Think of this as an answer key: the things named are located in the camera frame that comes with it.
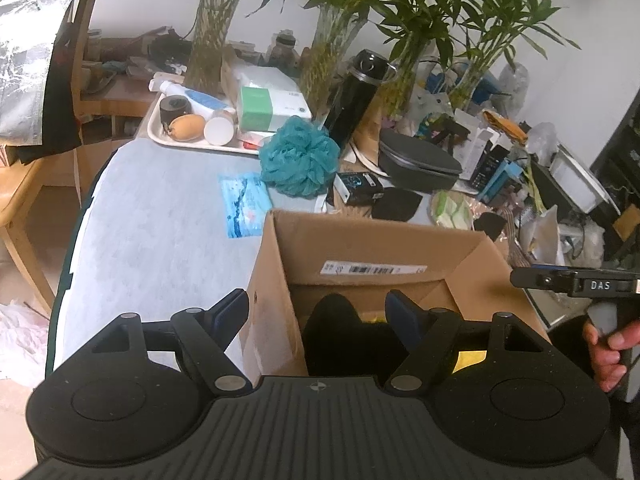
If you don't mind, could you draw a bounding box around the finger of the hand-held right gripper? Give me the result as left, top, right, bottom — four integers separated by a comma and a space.
510, 264, 576, 296

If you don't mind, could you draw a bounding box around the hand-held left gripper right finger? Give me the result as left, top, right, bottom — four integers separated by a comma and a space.
384, 290, 554, 397

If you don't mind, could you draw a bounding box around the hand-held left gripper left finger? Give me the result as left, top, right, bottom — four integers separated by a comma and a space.
90, 288, 253, 397

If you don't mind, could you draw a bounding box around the black cloth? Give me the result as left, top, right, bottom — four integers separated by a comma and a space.
301, 293, 407, 377

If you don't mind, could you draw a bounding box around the brown cardboard box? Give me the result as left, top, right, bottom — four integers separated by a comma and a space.
239, 208, 552, 379

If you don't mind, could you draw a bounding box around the blue face mask pack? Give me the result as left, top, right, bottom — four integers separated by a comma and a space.
219, 172, 274, 239

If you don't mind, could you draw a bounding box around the teal bath loofah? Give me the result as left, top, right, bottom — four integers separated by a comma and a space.
258, 115, 342, 199

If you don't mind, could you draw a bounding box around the person's right hand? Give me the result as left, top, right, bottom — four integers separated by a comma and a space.
582, 317, 640, 394

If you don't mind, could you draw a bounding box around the yellow cloth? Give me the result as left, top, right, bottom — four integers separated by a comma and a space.
452, 349, 487, 374

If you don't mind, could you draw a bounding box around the white plastic basin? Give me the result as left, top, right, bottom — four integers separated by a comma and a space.
549, 152, 620, 214

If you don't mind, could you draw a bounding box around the blue product box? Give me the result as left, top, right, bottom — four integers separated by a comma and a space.
479, 159, 522, 202

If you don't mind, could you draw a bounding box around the small wet wipe packet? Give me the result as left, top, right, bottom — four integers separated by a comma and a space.
433, 195, 471, 228

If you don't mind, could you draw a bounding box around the small black box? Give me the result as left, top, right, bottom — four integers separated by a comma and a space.
333, 170, 385, 206

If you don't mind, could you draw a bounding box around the white product box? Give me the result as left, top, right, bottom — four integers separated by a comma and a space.
469, 125, 502, 182

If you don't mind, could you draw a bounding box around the grey zip case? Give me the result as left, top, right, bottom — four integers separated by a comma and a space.
377, 127, 464, 193

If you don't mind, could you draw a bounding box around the red packet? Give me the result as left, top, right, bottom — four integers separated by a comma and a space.
237, 131, 275, 152

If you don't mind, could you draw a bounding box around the white-capped orange bottle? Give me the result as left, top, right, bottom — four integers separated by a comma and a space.
203, 109, 237, 145

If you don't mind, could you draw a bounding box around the tan oval object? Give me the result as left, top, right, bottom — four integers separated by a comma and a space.
168, 113, 207, 142

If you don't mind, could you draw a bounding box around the green and white tissue pack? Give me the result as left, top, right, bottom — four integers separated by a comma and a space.
237, 85, 314, 134

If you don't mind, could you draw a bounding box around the black tape roll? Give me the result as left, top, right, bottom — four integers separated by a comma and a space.
159, 95, 192, 124

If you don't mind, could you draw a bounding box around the glass vase with bamboo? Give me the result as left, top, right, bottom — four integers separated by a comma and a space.
280, 0, 396, 122
447, 0, 583, 112
360, 0, 481, 117
172, 0, 293, 97

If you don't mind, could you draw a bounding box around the black thermos flask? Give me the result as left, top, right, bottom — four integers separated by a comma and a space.
322, 48, 397, 149

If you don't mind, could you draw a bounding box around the white and blue tube bottle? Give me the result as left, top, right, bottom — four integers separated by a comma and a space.
149, 72, 236, 117

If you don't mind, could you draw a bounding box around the wooden chair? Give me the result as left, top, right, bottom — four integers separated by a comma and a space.
0, 157, 83, 313

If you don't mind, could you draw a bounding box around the white plastic package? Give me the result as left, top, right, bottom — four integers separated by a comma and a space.
222, 57, 302, 107

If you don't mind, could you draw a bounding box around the silver foil sheet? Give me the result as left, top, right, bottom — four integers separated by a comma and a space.
0, 0, 98, 142

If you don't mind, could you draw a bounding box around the striped fabric strap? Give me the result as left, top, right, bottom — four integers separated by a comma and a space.
500, 207, 525, 267

